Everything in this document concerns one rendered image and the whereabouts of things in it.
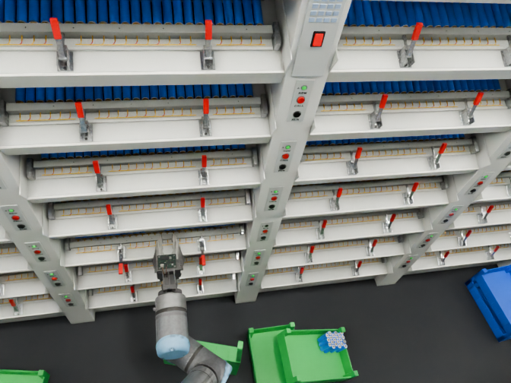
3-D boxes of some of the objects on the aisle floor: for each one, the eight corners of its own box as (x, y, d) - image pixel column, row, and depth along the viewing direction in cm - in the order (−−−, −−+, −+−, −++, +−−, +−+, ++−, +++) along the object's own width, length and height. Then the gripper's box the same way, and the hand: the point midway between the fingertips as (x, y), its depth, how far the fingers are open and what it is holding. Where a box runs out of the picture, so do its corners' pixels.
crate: (307, 401, 168) (311, 397, 162) (258, 409, 164) (261, 406, 158) (290, 327, 185) (294, 321, 179) (246, 333, 181) (248, 327, 175)
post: (94, 321, 177) (-259, -309, 38) (71, 324, 175) (-390, -327, 37) (96, 277, 188) (-171, -329, 50) (74, 280, 186) (-267, -344, 48)
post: (255, 301, 191) (420, -215, 52) (235, 303, 189) (350, -224, 50) (248, 261, 202) (369, -248, 64) (229, 264, 200) (310, -256, 62)
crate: (334, 333, 186) (344, 326, 181) (347, 381, 175) (359, 375, 169) (276, 334, 173) (286, 327, 167) (287, 386, 161) (297, 381, 156)
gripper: (188, 288, 121) (183, 223, 132) (150, 292, 119) (147, 226, 130) (188, 298, 128) (183, 236, 139) (152, 302, 126) (150, 239, 137)
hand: (167, 239), depth 136 cm, fingers open, 3 cm apart
